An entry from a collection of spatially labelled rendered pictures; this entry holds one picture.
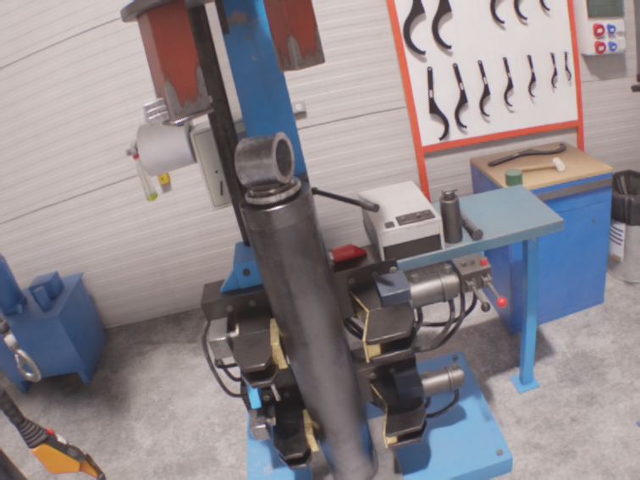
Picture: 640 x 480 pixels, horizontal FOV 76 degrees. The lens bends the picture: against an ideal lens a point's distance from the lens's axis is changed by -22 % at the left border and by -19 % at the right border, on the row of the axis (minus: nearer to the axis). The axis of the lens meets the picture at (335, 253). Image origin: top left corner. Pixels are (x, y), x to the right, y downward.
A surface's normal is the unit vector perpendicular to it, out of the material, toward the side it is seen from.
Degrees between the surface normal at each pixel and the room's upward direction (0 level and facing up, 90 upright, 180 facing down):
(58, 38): 90
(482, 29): 90
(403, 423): 0
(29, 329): 90
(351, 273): 90
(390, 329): 0
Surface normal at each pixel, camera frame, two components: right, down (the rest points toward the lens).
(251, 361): -0.20, -0.86
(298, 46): 0.60, 0.27
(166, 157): 0.15, 0.61
